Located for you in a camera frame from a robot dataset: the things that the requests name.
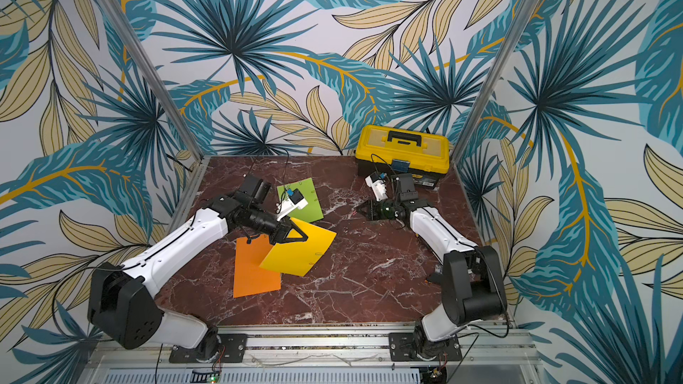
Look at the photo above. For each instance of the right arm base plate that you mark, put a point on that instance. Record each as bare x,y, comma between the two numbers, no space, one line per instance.
410,347

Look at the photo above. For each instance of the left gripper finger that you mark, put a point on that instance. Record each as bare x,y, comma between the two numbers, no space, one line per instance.
281,240
288,229

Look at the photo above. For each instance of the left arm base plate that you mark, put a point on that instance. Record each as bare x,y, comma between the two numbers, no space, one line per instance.
213,349

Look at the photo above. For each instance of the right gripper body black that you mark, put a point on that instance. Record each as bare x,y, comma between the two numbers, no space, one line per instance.
378,209

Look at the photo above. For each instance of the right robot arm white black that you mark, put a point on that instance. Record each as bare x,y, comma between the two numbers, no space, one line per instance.
471,279

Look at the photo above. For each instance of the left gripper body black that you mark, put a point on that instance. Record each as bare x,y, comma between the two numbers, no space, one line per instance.
265,222

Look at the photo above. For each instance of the aluminium front rail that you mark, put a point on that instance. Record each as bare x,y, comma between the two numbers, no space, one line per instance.
487,343

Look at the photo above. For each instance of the yellow black toolbox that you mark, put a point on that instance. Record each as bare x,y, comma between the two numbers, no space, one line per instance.
396,151

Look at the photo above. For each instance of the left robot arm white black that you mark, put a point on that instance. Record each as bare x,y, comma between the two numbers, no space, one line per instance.
122,300

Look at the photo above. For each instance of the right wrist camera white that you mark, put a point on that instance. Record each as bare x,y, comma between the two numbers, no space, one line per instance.
377,182

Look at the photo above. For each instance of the green paper sheet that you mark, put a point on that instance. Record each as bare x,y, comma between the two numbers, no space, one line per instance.
313,211

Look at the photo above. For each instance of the yellow paper sheet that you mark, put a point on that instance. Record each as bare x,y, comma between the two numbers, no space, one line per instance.
298,258

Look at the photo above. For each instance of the orange paper sheet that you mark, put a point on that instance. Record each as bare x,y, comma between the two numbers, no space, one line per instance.
250,278

